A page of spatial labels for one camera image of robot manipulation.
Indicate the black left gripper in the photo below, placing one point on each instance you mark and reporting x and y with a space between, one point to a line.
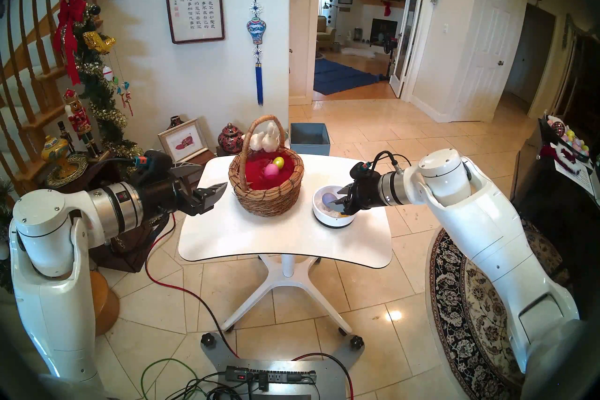
164 195

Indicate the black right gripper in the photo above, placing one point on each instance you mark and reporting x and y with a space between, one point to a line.
368 195

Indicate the pink easter egg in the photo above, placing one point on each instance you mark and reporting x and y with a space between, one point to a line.
271 170

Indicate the green glitter easter egg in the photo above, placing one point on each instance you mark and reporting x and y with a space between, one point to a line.
279 163

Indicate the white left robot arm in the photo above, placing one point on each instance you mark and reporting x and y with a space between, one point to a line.
47 225

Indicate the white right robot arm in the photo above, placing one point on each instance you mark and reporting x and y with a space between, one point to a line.
497 235

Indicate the purple easter egg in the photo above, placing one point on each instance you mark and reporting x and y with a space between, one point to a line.
328 200

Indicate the red shredded basket filling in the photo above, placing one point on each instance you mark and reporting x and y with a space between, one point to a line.
255 171

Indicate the white egg tree ornament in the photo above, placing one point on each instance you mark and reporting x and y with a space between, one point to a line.
108 73

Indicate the white round bowl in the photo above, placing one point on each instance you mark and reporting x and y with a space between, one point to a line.
326 218

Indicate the framed red shoe picture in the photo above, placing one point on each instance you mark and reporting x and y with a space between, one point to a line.
183 141

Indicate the red cloisonne lidded jar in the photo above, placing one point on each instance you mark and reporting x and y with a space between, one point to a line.
230 141

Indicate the blue open box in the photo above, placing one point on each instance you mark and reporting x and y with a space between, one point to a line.
309 146

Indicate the small dark vase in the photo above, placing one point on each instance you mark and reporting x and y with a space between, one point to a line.
175 121

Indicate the white plush bunny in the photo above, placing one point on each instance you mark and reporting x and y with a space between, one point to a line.
269 141

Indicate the dark wood side table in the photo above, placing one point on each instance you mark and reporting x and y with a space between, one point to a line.
126 261

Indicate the colourful hanging bird ornaments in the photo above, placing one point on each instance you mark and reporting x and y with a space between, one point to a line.
124 92

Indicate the blue area rug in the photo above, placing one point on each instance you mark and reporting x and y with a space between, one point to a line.
337 78

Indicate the ornate decorative plate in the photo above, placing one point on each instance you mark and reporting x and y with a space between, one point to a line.
75 169

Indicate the green tinsel stair garland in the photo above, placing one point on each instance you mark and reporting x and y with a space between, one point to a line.
101 94

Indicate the red nutcracker figure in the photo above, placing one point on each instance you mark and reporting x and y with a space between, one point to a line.
78 118

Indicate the small black nutcracker figure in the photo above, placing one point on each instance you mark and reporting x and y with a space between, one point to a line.
65 136

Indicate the black base knob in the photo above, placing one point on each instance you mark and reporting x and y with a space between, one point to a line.
357 342
208 341

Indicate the yellow cloisonne urn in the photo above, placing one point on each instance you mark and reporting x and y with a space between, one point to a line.
55 150

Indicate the round orange wooden stand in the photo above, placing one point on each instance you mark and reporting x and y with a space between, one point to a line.
105 305

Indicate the blue vase tassel hanging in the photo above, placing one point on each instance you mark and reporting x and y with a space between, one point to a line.
256 31

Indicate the tan armchair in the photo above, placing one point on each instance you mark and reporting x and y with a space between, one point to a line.
326 33

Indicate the wooden staircase railing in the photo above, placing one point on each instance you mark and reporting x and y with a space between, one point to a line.
42 120

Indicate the black fireplace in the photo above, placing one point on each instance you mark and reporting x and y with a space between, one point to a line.
383 31

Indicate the gold foil ornament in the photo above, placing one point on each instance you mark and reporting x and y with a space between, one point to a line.
98 43

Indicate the white glass french door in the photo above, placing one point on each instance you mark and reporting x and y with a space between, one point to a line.
408 29

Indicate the large oriental floral rug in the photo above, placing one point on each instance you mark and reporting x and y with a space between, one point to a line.
468 338

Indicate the black power strip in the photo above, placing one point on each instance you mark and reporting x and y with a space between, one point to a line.
281 376

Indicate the red christmas stocking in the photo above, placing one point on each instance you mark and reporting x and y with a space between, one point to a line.
387 9

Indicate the white panel door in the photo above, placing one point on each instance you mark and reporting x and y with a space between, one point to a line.
487 52

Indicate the red ribbon bow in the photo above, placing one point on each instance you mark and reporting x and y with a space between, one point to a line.
70 14

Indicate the decorated christmas tree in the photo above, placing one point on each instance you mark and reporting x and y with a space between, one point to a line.
5 275

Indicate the black tray of eggs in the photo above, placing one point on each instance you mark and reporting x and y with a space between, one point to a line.
567 139

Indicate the white paper sheet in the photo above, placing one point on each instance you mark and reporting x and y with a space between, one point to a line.
576 179

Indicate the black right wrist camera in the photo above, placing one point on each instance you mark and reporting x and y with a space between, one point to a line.
363 169

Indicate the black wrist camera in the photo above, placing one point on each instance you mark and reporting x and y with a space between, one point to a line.
363 169
154 162

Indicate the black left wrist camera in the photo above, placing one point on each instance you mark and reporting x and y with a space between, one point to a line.
154 162

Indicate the white table pedestal base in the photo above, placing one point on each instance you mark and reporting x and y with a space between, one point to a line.
286 277

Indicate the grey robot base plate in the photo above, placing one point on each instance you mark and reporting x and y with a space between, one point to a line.
328 380

